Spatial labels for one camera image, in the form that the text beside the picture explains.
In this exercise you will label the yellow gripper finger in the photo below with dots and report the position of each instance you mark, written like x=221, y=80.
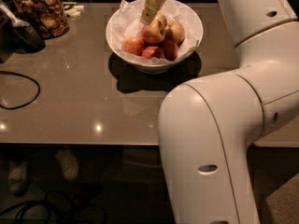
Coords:
x=150, y=10

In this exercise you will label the red apple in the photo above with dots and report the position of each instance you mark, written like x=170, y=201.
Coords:
x=153, y=33
x=170, y=49
x=133, y=45
x=152, y=52

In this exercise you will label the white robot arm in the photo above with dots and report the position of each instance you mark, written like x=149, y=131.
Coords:
x=206, y=125

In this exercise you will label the back yellow-red apple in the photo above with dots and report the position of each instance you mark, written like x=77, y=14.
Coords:
x=162, y=18

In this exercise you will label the yellow-red apple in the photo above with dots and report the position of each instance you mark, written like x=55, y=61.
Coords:
x=175, y=31
x=162, y=18

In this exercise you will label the right yellow-red apple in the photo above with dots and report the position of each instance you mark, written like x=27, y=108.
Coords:
x=175, y=31

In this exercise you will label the white paper bowl liner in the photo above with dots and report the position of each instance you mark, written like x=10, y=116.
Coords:
x=124, y=25

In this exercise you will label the white ceramic bowl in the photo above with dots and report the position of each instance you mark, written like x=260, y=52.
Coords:
x=154, y=66

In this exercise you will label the white scraps on table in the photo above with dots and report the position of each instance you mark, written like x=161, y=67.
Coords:
x=73, y=11

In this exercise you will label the glass jar of dried chips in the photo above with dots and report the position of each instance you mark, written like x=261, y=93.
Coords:
x=48, y=16

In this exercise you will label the black round appliance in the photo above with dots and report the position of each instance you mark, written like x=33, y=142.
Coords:
x=28, y=39

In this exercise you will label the white right shoe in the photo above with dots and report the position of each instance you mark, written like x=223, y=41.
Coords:
x=68, y=163

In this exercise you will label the white shoe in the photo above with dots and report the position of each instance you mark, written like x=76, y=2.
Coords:
x=68, y=163
x=18, y=177

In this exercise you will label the white left shoe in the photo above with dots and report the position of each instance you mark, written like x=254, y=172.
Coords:
x=18, y=177

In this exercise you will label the white scoop handle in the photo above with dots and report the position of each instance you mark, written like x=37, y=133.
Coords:
x=15, y=21

